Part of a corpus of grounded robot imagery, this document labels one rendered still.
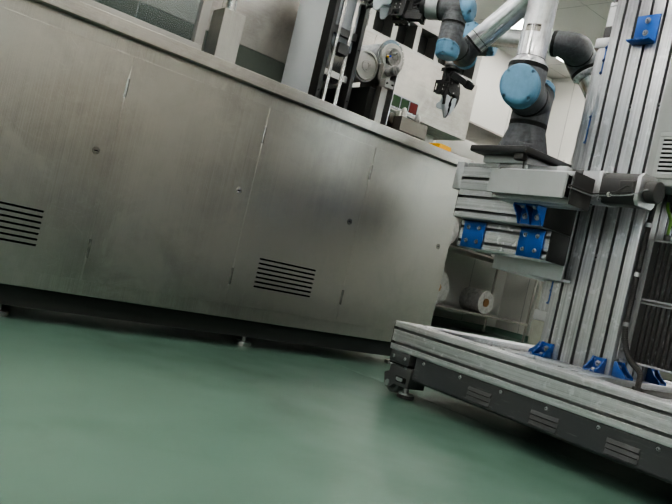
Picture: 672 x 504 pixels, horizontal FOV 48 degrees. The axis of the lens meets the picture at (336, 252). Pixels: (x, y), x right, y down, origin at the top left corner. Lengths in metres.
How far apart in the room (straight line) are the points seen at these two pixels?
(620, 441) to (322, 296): 1.28
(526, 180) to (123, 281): 1.21
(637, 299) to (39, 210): 1.69
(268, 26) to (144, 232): 1.26
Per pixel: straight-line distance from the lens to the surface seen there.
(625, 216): 2.30
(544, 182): 2.08
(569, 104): 8.35
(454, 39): 2.41
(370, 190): 2.83
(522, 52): 2.32
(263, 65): 3.26
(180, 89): 2.39
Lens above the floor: 0.37
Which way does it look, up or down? 1 degrees up
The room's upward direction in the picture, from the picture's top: 13 degrees clockwise
